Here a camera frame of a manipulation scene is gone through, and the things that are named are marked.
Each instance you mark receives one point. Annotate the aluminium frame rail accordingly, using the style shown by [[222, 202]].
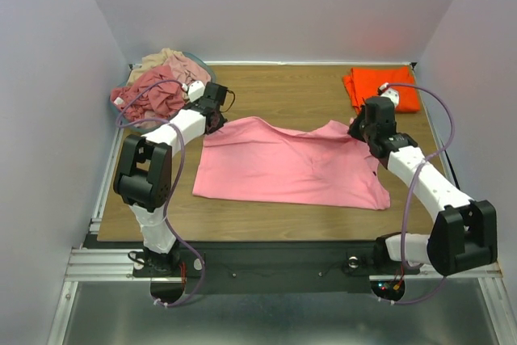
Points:
[[105, 265]]

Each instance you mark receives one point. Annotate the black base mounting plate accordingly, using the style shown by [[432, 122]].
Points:
[[278, 267]]

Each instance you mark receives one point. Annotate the light pink t shirt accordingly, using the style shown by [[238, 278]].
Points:
[[250, 160]]

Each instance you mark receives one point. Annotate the folded orange t shirt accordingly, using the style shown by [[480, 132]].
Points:
[[362, 83]]

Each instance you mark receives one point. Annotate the pale pink crumpled shirt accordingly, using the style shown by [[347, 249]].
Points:
[[186, 70]]

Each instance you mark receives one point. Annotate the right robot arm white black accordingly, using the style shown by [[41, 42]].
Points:
[[464, 232]]

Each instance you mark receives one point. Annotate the grey laundry basket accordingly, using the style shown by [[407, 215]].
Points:
[[148, 125]]

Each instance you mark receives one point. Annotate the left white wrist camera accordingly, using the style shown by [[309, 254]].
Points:
[[193, 91]]

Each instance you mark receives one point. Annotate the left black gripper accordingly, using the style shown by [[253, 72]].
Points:
[[223, 122]]

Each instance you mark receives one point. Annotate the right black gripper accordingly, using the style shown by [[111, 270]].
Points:
[[356, 131]]

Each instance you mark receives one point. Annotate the dark pink crumpled shirt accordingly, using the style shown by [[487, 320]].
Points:
[[156, 93]]

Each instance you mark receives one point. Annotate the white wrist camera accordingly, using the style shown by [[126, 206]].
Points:
[[193, 91], [387, 91]]

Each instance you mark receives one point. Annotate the beige crumpled shirt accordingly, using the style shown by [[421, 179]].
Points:
[[151, 61]]

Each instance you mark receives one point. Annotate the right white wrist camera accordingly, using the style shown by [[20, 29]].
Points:
[[387, 91]]

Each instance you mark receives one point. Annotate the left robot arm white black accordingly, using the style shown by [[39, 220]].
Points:
[[151, 164]]

